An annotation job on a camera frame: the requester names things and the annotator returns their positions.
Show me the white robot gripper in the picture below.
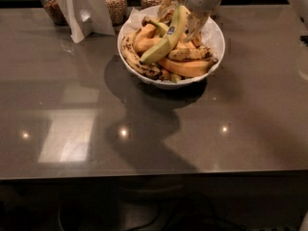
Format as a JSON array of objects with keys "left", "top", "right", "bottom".
[{"left": 157, "top": 0, "right": 221, "bottom": 42}]

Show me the green-yellow banana with sticker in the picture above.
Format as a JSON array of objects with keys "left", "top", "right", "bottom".
[{"left": 140, "top": 5, "right": 187, "bottom": 64}]

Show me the spotted banana at back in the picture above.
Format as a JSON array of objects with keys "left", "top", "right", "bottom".
[{"left": 158, "top": 6, "right": 201, "bottom": 45}]

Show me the spotted banana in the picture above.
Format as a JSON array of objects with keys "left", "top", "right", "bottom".
[
  {"left": 158, "top": 6, "right": 201, "bottom": 45},
  {"left": 167, "top": 47, "right": 213, "bottom": 62},
  {"left": 120, "top": 32, "right": 162, "bottom": 80}
]

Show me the white paper bowl liner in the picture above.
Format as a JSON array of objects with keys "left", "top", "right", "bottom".
[{"left": 123, "top": 6, "right": 224, "bottom": 82}]

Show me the orange banana at left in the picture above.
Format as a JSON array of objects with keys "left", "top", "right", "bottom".
[{"left": 133, "top": 24, "right": 196, "bottom": 56}]

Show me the orange banana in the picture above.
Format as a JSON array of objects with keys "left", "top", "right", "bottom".
[
  {"left": 133, "top": 24, "right": 196, "bottom": 56},
  {"left": 158, "top": 58, "right": 218, "bottom": 77}
]

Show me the spotted banana centre right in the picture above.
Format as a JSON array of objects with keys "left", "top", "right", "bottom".
[{"left": 167, "top": 47, "right": 213, "bottom": 62}]

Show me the orange banana front right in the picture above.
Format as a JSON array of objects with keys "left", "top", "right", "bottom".
[{"left": 158, "top": 58, "right": 218, "bottom": 77}]

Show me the spotted banana front left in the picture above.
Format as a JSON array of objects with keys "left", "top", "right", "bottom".
[{"left": 120, "top": 32, "right": 162, "bottom": 80}]

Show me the white ceramic bowl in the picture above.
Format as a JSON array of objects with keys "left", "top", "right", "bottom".
[{"left": 116, "top": 4, "right": 226, "bottom": 90}]

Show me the glass jar far right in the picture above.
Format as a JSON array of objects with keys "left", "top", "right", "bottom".
[{"left": 210, "top": 3, "right": 220, "bottom": 19}]

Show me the glass jar of grains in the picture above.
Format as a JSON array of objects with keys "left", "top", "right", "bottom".
[{"left": 105, "top": 0, "right": 127, "bottom": 26}]

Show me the white folded paper stand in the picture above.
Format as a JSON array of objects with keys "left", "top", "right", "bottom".
[{"left": 56, "top": 0, "right": 115, "bottom": 43}]

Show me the glass jar far left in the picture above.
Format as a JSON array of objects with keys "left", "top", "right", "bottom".
[{"left": 40, "top": 0, "right": 67, "bottom": 26}]

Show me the black cable under table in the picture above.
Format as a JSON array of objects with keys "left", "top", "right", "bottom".
[{"left": 57, "top": 192, "right": 251, "bottom": 231}]

